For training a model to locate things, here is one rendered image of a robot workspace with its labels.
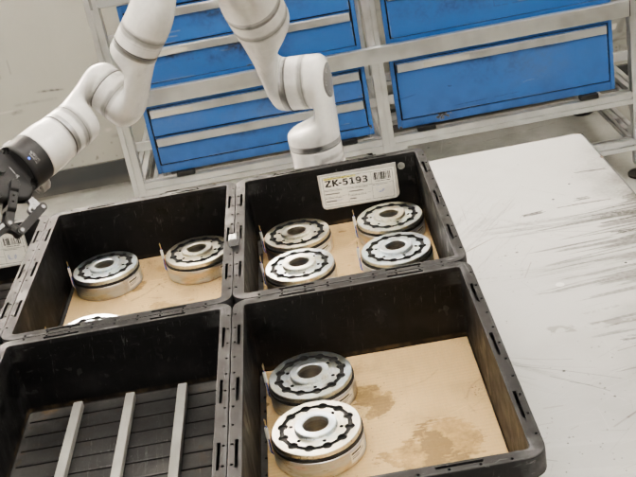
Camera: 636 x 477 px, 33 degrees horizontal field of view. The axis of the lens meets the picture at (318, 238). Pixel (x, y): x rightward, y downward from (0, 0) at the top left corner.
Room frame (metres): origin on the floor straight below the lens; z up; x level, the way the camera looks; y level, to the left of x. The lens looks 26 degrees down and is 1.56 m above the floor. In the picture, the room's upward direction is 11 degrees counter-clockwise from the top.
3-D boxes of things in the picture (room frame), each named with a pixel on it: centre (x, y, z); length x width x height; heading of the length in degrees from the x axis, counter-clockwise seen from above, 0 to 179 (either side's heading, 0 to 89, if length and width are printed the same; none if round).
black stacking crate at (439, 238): (1.38, -0.03, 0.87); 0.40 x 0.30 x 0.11; 179
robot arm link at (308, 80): (1.76, -0.03, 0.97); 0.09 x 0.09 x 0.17; 72
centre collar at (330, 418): (0.98, 0.04, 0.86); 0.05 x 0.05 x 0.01
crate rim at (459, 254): (1.38, -0.03, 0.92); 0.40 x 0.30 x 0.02; 179
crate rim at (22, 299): (1.39, 0.27, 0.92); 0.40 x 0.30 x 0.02; 179
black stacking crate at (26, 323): (1.39, 0.27, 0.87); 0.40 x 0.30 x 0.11; 179
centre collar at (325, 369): (1.09, 0.04, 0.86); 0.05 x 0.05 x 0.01
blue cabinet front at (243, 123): (3.29, 0.11, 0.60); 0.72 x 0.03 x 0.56; 90
